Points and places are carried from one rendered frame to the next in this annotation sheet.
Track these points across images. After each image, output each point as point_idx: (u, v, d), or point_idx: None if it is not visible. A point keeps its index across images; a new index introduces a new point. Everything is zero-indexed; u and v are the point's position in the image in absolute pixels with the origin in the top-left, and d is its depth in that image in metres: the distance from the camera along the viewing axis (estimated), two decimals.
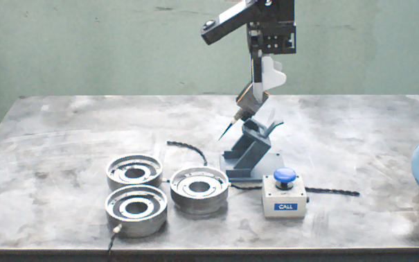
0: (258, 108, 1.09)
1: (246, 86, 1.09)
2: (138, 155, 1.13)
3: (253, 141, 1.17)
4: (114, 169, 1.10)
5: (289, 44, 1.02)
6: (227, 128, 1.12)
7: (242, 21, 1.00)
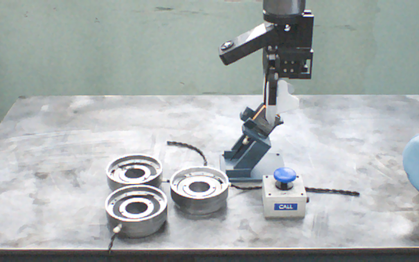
0: (270, 129, 1.11)
1: (258, 108, 1.11)
2: (138, 155, 1.13)
3: (253, 141, 1.17)
4: (114, 169, 1.10)
5: (305, 69, 1.04)
6: (239, 148, 1.14)
7: (260, 44, 1.02)
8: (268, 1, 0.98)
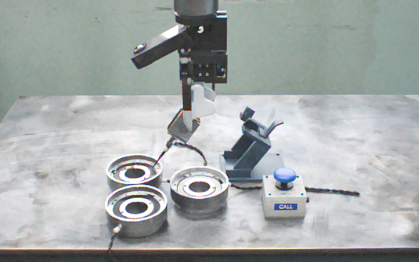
0: (190, 136, 1.06)
1: (177, 114, 1.06)
2: (138, 155, 1.13)
3: (253, 141, 1.17)
4: (114, 169, 1.10)
5: (221, 73, 0.99)
6: (160, 156, 1.09)
7: (172, 47, 0.97)
8: (176, 2, 0.93)
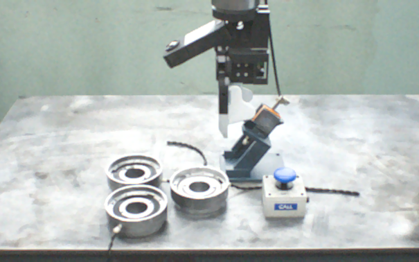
0: (270, 129, 1.11)
1: (258, 108, 1.11)
2: (138, 155, 1.13)
3: (253, 141, 1.17)
4: (114, 169, 1.10)
5: (261, 73, 0.91)
6: (239, 149, 1.14)
7: (209, 44, 0.89)
8: None
